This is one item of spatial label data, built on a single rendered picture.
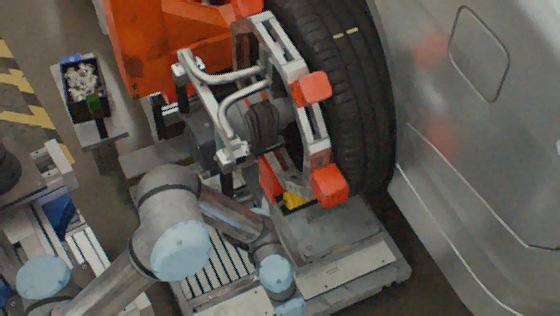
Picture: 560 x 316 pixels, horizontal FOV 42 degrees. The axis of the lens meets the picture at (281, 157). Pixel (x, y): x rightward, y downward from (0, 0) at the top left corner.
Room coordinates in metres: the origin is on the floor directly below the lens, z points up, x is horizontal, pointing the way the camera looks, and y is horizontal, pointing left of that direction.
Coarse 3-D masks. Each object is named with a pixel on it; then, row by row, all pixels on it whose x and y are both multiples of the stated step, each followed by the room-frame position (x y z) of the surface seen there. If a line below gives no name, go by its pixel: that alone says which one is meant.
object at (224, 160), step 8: (248, 144) 1.16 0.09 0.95; (216, 152) 1.13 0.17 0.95; (224, 152) 1.13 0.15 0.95; (248, 152) 1.13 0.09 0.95; (224, 160) 1.10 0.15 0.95; (232, 160) 1.11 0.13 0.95; (248, 160) 1.12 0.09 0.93; (224, 168) 1.09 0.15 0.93; (232, 168) 1.10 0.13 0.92; (240, 168) 1.11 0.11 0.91
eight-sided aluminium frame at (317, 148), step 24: (240, 24) 1.53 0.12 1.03; (264, 24) 1.45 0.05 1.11; (240, 48) 1.58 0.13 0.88; (264, 48) 1.38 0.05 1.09; (288, 48) 1.35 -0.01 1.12; (288, 72) 1.26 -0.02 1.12; (312, 120) 1.21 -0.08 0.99; (312, 144) 1.14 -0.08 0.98; (288, 168) 1.33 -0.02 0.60; (312, 168) 1.12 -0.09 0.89; (312, 192) 1.13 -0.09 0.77
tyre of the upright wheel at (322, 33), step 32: (288, 0) 1.48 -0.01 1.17; (320, 0) 1.47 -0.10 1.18; (352, 0) 1.47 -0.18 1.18; (320, 32) 1.36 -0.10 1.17; (352, 32) 1.37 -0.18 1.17; (320, 64) 1.28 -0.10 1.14; (352, 64) 1.28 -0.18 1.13; (384, 64) 1.30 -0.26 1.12; (352, 96) 1.22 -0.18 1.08; (384, 96) 1.24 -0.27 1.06; (352, 128) 1.16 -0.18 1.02; (384, 128) 1.19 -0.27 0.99; (352, 160) 1.12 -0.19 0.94; (384, 160) 1.16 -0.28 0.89; (352, 192) 1.13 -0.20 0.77
